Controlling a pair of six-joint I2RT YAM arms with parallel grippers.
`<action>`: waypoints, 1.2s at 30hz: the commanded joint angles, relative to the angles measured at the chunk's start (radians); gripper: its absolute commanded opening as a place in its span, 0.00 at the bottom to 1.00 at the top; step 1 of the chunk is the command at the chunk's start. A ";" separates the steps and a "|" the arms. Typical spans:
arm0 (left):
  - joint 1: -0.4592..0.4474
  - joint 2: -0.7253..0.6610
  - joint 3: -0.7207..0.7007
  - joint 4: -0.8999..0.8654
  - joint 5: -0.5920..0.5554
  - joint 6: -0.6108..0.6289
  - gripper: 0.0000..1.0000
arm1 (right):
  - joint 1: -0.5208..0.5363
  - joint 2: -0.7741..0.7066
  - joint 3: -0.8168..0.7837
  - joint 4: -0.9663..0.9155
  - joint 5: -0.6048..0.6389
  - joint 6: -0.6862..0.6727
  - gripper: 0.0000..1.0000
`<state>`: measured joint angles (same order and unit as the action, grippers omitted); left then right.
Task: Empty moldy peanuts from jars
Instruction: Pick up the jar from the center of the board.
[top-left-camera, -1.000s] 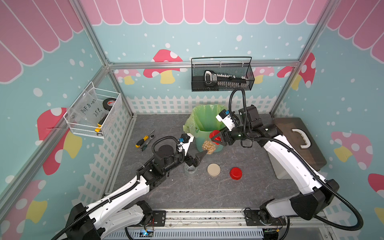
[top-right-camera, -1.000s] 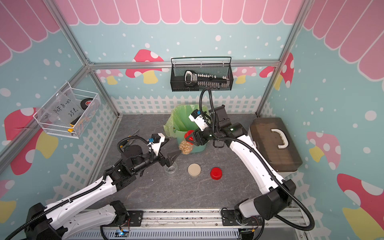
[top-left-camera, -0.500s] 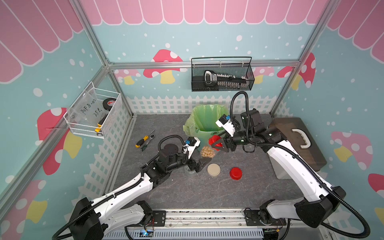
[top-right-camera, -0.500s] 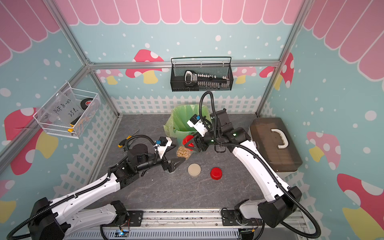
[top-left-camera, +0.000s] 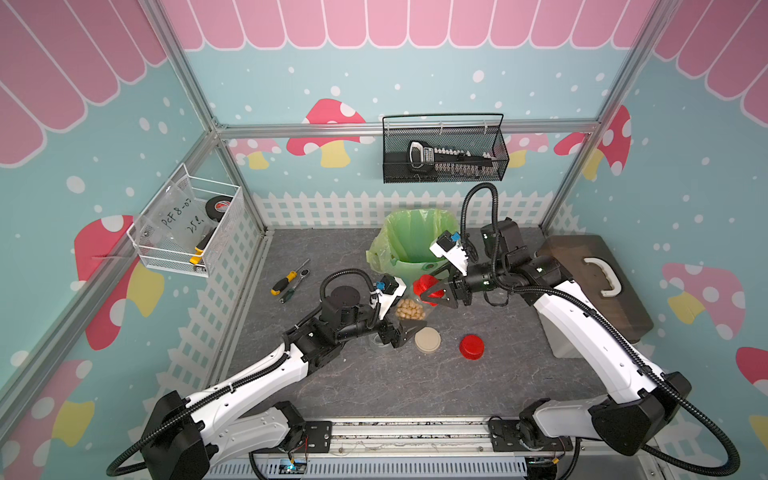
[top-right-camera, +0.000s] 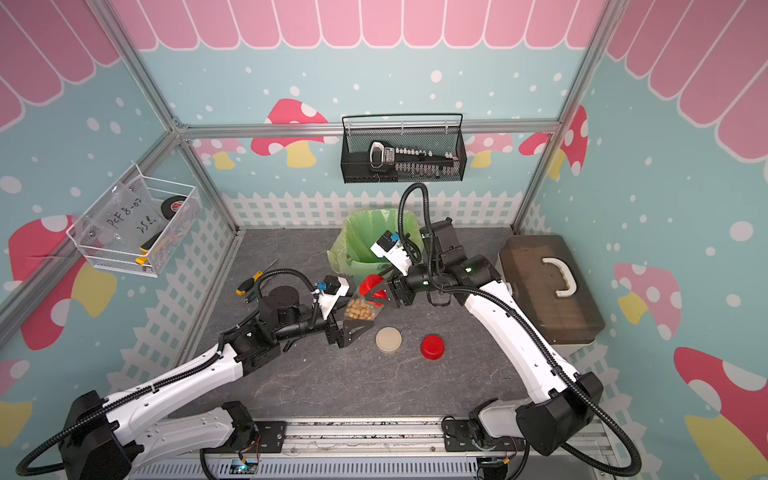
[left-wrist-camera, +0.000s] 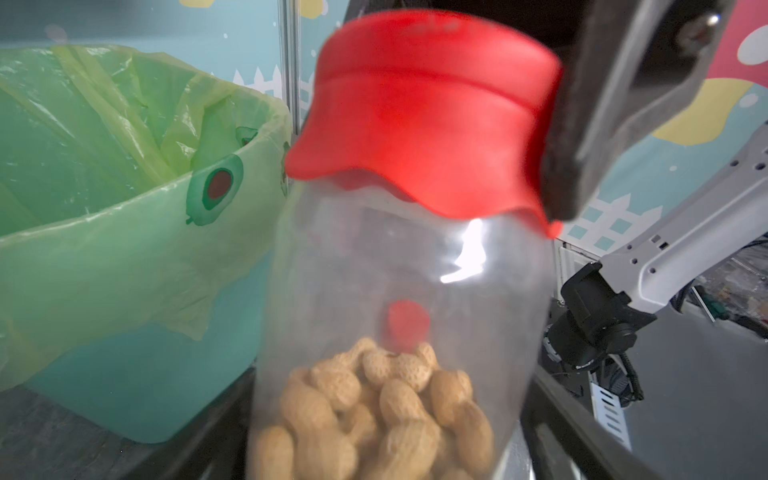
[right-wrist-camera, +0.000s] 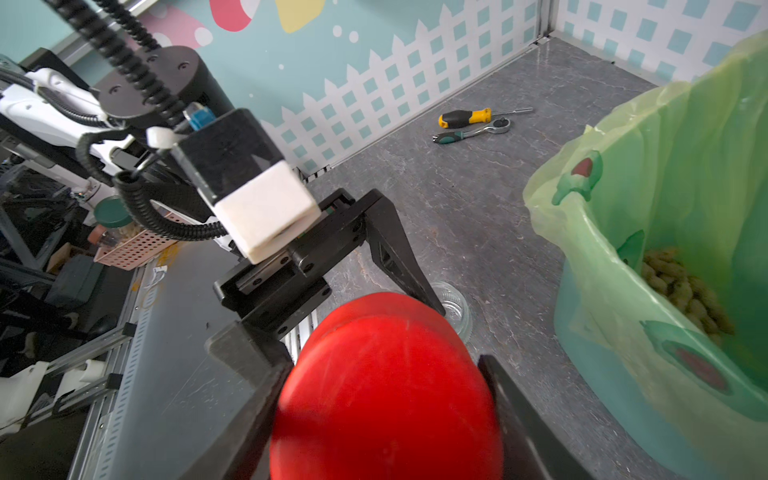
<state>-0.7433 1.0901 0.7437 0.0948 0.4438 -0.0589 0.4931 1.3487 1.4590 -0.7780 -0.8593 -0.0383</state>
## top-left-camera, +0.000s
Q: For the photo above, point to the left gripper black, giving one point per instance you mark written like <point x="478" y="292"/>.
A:
<point x="388" y="335"/>

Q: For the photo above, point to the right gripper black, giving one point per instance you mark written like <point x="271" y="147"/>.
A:
<point x="458" y="287"/>

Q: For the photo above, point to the peanut jar red lid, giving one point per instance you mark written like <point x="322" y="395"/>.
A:
<point x="410" y="309"/>

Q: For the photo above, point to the peanut jar beige lid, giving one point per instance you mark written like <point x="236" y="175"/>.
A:
<point x="377" y="342"/>

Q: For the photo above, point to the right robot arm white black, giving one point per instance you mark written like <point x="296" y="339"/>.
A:
<point x="640" y="398"/>

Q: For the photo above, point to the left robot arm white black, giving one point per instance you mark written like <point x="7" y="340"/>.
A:
<point x="185" y="436"/>

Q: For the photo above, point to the green trash bin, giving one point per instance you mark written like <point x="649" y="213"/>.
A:
<point x="412" y="270"/>

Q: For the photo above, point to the green plastic bin liner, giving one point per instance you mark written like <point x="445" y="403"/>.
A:
<point x="408" y="234"/>

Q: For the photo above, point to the yellow black screwdriver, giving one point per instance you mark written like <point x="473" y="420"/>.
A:
<point x="285" y="281"/>

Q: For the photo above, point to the socket wrench set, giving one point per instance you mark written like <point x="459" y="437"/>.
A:
<point x="424" y="159"/>

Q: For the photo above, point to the brown lidded tool box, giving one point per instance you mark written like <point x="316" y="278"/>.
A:
<point x="596" y="270"/>

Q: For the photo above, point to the yellow utility knife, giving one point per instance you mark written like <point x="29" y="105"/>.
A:
<point x="197" y="258"/>

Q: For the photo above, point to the black tape roll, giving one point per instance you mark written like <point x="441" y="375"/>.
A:
<point x="217" y="206"/>

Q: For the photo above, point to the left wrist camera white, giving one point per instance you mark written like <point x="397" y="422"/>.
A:
<point x="388" y="290"/>

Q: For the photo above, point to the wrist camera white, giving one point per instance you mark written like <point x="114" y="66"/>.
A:
<point x="449" y="247"/>
<point x="388" y="290"/>

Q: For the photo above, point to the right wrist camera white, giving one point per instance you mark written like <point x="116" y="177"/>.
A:
<point x="449" y="247"/>

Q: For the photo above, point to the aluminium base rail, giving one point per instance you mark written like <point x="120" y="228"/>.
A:
<point x="433" y="448"/>

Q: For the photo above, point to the black wire mesh basket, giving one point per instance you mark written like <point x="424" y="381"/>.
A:
<point x="476" y="132"/>

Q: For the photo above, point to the clear wall bin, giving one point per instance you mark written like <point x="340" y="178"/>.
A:
<point x="167" y="231"/>

